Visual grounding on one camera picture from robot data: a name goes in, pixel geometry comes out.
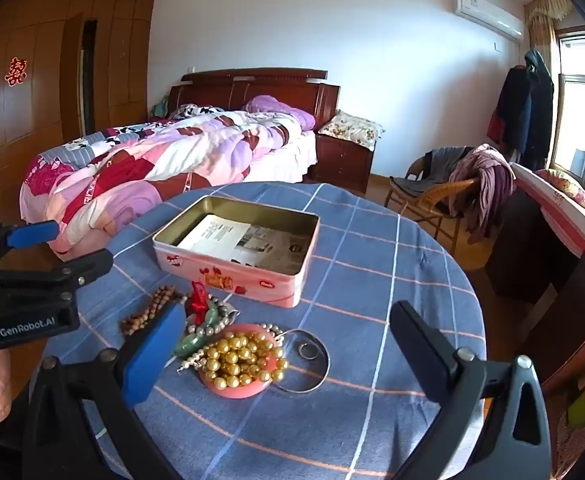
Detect wooden bead bracelet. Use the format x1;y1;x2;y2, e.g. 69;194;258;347
119;285;189;337

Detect pink patchwork quilt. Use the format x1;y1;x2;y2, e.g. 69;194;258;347
20;110;303;261

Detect blue checked tablecloth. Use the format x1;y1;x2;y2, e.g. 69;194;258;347
30;181;488;480

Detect gold bead necklace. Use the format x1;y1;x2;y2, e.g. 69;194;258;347
200;332;289;391

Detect pink edged white pad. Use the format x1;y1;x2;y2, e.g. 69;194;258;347
510;162;585;281

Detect red paper decoration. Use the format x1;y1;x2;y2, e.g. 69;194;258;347
4;56;28;87

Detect mauve garment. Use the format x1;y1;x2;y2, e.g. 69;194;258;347
447;143;516;243

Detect dark wooden bed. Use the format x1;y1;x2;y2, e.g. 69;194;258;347
20;67;342;261

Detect brown wooden wardrobe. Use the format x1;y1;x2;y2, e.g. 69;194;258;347
0;0;156;231

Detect pink pillow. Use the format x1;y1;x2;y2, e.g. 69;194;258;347
242;95;317;131

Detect grey garment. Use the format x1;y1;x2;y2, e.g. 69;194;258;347
390;146;476;198

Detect hanging dark clothes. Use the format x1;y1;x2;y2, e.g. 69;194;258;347
487;50;556;171

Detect dark wooden nightstand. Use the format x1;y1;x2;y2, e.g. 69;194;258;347
315;132;376;195

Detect white air conditioner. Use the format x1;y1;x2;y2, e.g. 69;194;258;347
453;0;524;41

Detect window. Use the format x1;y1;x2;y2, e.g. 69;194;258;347
547;30;585;186

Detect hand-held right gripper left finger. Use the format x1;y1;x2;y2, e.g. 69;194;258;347
22;301;188;480

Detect floral cushion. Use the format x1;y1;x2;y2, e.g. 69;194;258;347
319;109;386;151

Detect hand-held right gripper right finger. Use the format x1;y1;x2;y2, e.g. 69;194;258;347
390;301;553;480

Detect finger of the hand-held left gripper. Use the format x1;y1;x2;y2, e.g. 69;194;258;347
0;248;114;306
0;220;60;272

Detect wicker chair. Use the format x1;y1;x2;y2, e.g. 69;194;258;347
385;146;483;256

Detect pink bangle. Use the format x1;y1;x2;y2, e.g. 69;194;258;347
198;323;286;400

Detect dark wooden desk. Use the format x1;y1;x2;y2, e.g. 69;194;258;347
485;162;585;396

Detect yellow curtain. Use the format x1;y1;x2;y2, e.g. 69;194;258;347
524;0;573;78

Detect pink tin box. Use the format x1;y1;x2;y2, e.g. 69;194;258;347
152;195;321;309

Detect floral pillow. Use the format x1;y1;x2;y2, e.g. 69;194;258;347
535;168;585;215

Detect black and white cloth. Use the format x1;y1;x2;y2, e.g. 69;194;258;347
172;104;213;120

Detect green jade bracelet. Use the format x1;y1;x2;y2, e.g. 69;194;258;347
175;296;242;358

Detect silver bangle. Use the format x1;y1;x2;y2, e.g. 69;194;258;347
267;328;331;394

